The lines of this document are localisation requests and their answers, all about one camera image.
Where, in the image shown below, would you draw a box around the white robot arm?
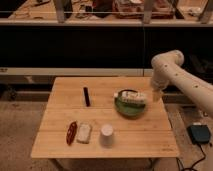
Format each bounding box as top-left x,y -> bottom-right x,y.
150,50 -> 213,118

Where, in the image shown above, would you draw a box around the white packaged food item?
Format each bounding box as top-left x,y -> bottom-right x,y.
114,91 -> 146,104

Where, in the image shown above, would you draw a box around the green plate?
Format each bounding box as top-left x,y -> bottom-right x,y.
114,89 -> 147,118

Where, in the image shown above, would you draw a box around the white upside-down paper cup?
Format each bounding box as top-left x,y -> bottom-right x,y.
100,124 -> 114,147

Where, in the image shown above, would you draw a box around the black rectangular bar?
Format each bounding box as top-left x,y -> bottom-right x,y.
83,87 -> 90,107

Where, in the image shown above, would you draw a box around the wooden table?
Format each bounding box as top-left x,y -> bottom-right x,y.
31,77 -> 179,159

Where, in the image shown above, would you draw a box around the white wrapped sponge packet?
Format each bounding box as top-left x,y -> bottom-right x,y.
77,123 -> 92,144

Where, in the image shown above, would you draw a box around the wooden crate on shelf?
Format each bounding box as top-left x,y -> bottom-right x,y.
113,0 -> 174,19

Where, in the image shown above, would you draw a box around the long metal shelf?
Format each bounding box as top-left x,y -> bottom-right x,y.
0,0 -> 213,76

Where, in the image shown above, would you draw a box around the black cable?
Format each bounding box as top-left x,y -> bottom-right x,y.
175,142 -> 213,171

